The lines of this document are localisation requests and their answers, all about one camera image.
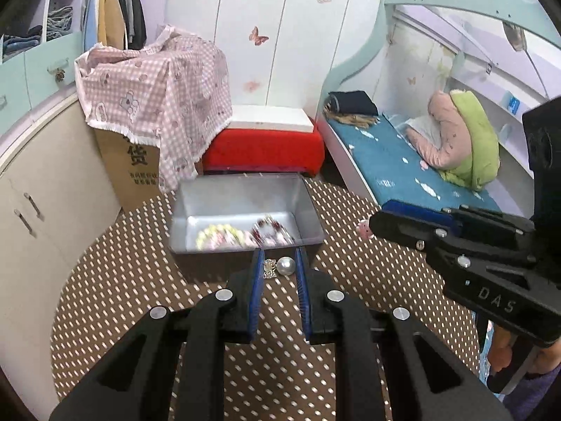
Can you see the light blue hanging shirt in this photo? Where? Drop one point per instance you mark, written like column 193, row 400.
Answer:
column 92, row 8

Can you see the folded black garment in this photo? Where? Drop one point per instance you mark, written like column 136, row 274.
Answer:
column 353, row 103

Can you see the grey metal box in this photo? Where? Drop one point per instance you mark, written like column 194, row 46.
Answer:
column 241, row 197

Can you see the folded tan garment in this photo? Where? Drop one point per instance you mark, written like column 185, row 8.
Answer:
column 355, row 119

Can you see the silver bow brooch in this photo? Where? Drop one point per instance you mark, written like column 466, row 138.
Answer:
column 268, row 269

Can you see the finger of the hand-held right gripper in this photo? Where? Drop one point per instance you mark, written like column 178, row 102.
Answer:
column 416, row 210
column 403, row 230

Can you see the round pearl ornament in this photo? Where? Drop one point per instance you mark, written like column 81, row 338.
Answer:
column 285, row 266

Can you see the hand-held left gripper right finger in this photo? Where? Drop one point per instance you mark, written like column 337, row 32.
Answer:
column 303, row 289

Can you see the white pillow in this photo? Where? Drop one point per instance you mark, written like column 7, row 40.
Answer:
column 420, row 129

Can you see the purple clothing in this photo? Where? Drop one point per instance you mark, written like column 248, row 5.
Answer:
column 539, row 399

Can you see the pink butterfly sticker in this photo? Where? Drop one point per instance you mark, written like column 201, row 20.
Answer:
column 258, row 35

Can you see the pink and green quilt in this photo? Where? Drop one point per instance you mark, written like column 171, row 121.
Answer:
column 477, row 140

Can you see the teal drawer unit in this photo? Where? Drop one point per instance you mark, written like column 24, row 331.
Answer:
column 44, row 65

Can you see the dark hanging jackets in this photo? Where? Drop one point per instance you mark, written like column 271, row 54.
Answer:
column 133, row 13

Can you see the purple wall shelf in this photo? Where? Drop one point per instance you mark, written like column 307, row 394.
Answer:
column 482, row 92

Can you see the blue patterned bed sheet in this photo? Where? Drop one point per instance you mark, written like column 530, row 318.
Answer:
column 394, row 162

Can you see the pink checked cloth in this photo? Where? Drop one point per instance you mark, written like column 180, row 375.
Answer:
column 175, row 96

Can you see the white wardrobe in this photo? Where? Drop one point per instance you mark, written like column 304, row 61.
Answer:
column 285, row 52

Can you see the pink flower hair clip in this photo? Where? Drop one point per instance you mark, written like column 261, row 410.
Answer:
column 364, row 229

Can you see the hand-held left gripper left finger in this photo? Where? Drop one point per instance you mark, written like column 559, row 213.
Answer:
column 257, row 289

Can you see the folded blue jeans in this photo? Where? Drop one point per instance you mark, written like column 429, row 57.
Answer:
column 22, row 41

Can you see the person's right hand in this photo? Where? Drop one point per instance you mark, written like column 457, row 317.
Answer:
column 502, row 351

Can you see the folded grey jeans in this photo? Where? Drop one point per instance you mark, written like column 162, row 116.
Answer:
column 59, row 19

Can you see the person's right forearm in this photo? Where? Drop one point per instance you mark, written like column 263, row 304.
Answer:
column 545, row 359

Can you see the white board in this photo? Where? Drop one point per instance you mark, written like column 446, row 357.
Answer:
column 267, row 118

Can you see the purple stair shelf unit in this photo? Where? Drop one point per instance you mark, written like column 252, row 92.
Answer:
column 26, row 13

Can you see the cardboard box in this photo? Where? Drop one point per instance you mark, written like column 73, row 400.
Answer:
column 131, row 175

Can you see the small blue box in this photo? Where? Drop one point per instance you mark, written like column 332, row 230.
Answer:
column 513, row 103

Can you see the cream cabinet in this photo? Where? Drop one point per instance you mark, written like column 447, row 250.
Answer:
column 44, row 162

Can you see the tan hanging coat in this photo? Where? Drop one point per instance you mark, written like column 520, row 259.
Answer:
column 109, row 13

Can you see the red ottoman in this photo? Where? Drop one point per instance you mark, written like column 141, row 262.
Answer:
column 263, row 149

